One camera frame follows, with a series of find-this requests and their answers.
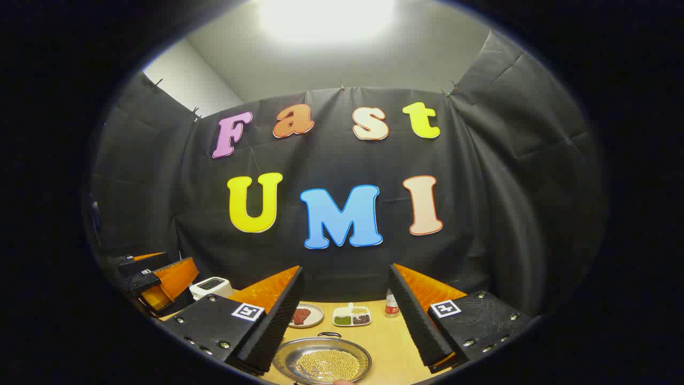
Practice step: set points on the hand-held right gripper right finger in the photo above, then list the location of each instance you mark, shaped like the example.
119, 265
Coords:
419, 326

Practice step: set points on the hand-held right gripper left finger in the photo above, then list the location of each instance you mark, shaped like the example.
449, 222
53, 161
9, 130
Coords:
278, 326

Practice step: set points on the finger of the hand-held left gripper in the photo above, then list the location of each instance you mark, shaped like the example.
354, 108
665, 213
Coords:
144, 263
176, 275

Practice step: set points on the stainless steel pot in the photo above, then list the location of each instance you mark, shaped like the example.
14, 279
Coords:
286, 358

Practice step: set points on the clear plastic water bottle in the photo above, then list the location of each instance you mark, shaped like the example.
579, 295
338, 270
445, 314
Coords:
391, 306

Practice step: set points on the white toaster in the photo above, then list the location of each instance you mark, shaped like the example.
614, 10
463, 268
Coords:
211, 287

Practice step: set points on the round white plate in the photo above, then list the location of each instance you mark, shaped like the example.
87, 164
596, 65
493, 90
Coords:
315, 321

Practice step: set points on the pile of dark beans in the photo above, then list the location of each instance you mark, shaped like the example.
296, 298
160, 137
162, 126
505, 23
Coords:
361, 319

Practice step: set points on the pile of soybeans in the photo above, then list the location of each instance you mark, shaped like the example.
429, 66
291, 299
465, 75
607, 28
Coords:
328, 366

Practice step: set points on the pile of green beans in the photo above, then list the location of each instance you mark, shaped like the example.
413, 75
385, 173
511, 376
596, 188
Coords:
342, 320

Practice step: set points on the white divided dish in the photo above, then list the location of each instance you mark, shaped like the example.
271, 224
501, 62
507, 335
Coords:
351, 321

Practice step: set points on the ceiling light panel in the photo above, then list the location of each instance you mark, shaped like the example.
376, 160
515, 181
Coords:
326, 16

